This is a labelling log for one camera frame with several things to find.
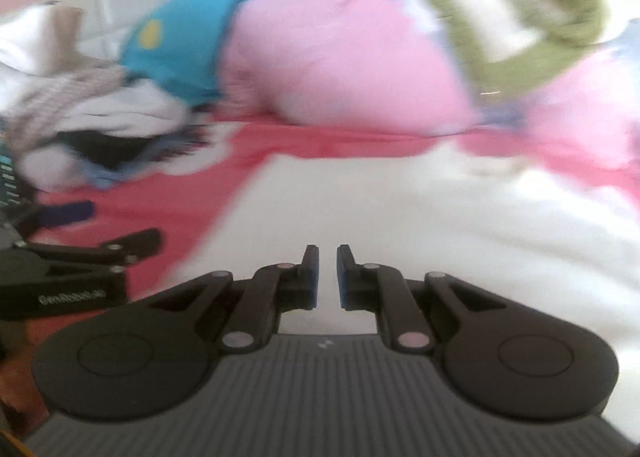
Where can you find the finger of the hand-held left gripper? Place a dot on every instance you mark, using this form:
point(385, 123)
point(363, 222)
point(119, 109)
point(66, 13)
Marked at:
point(135, 244)
point(65, 214)

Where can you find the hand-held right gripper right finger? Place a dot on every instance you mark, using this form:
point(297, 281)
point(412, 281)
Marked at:
point(342, 284)

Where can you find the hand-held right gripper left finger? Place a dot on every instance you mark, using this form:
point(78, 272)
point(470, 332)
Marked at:
point(312, 284)

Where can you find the white fleece garment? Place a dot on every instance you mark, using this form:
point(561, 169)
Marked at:
point(425, 227)

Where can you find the light blue garment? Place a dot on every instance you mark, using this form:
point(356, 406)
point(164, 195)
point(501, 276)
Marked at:
point(110, 174)

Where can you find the black garment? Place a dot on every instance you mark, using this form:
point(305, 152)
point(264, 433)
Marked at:
point(105, 147)

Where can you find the knitted patterned scarf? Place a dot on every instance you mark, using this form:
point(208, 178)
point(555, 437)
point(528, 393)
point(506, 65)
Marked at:
point(55, 97)

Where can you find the pink floral bed blanket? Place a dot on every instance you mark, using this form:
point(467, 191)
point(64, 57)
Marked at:
point(225, 157)

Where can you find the white cotton garment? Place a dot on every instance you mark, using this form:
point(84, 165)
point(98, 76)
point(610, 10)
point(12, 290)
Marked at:
point(135, 109)

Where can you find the blue pillow with yellow dot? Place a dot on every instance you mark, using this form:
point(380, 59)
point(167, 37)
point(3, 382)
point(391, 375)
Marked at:
point(180, 47)

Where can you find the pink and lilac quilt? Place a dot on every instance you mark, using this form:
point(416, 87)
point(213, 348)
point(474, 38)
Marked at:
point(325, 47)

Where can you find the green and cream fleece jacket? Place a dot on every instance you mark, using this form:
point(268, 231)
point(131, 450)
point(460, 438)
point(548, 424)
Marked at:
point(500, 52)

